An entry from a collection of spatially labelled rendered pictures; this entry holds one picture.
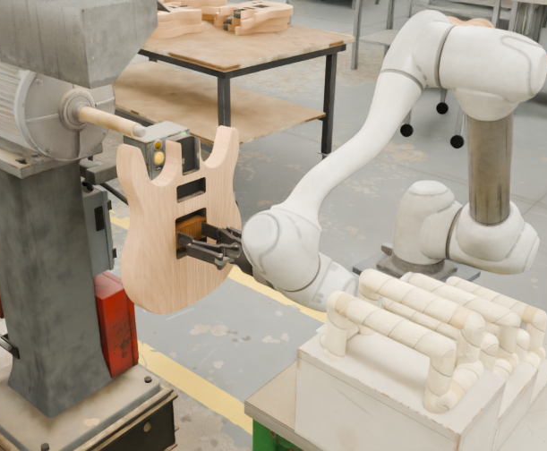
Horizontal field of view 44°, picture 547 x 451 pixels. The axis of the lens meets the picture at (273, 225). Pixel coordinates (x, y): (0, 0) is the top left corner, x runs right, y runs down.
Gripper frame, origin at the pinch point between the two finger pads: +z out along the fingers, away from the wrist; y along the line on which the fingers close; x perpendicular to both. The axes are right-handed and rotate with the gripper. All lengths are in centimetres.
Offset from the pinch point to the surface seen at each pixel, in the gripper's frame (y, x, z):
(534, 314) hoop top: 13, 3, -72
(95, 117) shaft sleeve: -7.4, 23.6, 22.7
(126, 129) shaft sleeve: -7.7, 23.3, 12.0
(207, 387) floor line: 56, -98, 46
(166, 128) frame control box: 25.6, 12.4, 34.3
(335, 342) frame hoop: -28, 9, -55
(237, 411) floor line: 53, -98, 28
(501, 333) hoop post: -4, 7, -72
